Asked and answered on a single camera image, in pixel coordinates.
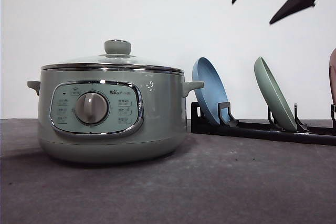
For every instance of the green plate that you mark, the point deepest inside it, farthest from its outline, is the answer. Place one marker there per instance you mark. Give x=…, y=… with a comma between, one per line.
x=279, y=106

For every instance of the glass steamer lid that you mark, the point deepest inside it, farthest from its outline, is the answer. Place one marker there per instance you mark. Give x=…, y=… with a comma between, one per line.
x=117, y=57

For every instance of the pink plate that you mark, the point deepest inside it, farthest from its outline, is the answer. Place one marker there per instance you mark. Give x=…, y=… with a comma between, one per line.
x=332, y=75

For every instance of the blue plate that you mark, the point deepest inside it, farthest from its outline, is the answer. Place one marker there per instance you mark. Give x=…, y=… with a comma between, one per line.
x=213, y=92

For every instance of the black plate rack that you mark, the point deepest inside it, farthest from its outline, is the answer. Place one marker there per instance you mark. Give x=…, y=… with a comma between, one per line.
x=325, y=135

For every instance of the green electric steamer pot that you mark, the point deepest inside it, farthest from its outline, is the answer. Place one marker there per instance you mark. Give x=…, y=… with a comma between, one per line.
x=109, y=116

